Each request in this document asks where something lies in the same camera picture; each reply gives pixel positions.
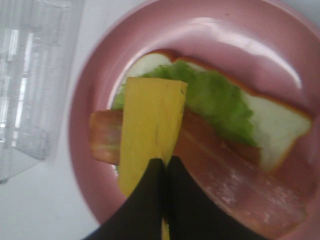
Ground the bread slice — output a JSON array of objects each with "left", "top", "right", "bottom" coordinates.
[{"left": 112, "top": 49, "right": 313, "bottom": 172}]

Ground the pink round plate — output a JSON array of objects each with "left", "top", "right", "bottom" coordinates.
[{"left": 69, "top": 0, "right": 320, "bottom": 240}]

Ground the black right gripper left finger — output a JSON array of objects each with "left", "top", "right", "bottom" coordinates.
[{"left": 85, "top": 158, "right": 165, "bottom": 240}]

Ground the bacon strip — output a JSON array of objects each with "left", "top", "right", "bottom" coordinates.
[
  {"left": 174, "top": 110, "right": 307, "bottom": 239},
  {"left": 89, "top": 110, "right": 123, "bottom": 166}
]

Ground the left clear plastic tray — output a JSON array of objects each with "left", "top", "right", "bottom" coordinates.
[{"left": 0, "top": 0, "right": 84, "bottom": 184}]

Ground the yellow cheese slice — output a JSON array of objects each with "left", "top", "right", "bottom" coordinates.
[{"left": 117, "top": 76, "right": 189, "bottom": 240}]

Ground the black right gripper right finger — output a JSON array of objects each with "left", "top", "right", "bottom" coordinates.
[{"left": 166, "top": 156, "right": 265, "bottom": 240}]

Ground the green lettuce leaf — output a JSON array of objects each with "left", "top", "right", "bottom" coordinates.
[{"left": 125, "top": 60, "right": 258, "bottom": 147}]

